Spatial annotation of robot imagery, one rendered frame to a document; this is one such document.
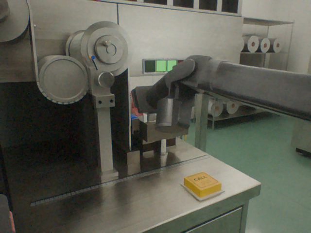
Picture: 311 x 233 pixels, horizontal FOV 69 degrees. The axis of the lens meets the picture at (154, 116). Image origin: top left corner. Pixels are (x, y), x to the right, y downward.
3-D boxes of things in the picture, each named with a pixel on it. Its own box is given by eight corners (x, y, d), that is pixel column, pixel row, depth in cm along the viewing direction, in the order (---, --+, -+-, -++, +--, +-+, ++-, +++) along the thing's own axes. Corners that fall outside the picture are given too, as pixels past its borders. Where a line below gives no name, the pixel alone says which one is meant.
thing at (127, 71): (129, 125, 71) (127, 66, 66) (106, 110, 91) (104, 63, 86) (130, 125, 72) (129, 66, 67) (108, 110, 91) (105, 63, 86)
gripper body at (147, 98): (173, 109, 59) (188, 101, 53) (137, 114, 55) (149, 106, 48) (167, 86, 60) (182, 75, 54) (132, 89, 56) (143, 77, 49)
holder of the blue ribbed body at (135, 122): (132, 134, 73) (131, 119, 72) (110, 117, 92) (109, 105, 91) (141, 132, 75) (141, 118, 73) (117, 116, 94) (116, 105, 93)
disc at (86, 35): (82, 78, 61) (77, 18, 57) (82, 78, 61) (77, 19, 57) (133, 75, 67) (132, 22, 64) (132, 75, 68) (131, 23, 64)
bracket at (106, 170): (101, 181, 63) (94, 68, 55) (95, 171, 68) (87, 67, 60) (118, 176, 65) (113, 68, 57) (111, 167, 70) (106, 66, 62)
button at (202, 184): (200, 199, 55) (200, 190, 54) (182, 185, 61) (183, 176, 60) (221, 191, 58) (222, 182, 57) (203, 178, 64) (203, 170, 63)
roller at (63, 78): (42, 104, 57) (35, 55, 54) (37, 91, 79) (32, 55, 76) (90, 100, 63) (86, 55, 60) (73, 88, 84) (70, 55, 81)
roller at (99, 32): (89, 72, 60) (85, 25, 57) (72, 67, 82) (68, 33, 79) (129, 70, 66) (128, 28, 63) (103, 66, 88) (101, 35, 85)
